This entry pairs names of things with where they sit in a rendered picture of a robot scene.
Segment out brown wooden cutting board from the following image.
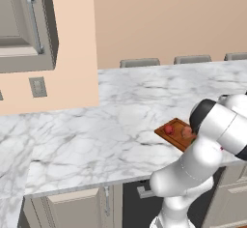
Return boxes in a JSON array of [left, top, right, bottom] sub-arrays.
[[153, 117, 198, 153]]

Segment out pinkish brown onion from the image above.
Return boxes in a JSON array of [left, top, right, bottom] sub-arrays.
[[180, 126, 194, 139]]

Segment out grey chair back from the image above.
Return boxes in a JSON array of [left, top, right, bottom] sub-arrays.
[[173, 54, 213, 66], [119, 57, 161, 69], [224, 52, 247, 62]]

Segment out beige base cupboard door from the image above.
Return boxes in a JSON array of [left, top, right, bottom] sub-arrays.
[[46, 187, 103, 228], [202, 163, 247, 228]]

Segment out grey dishwasher handle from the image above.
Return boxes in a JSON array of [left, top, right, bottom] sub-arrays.
[[136, 185, 156, 200]]

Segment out grey base cupboard handle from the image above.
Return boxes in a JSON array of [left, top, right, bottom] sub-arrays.
[[103, 185, 111, 216]]

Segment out grey cupboard door handle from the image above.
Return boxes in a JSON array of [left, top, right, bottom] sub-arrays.
[[25, 0, 45, 55]]

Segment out grey wall cupboard door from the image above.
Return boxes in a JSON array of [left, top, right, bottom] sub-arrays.
[[0, 0, 60, 74]]

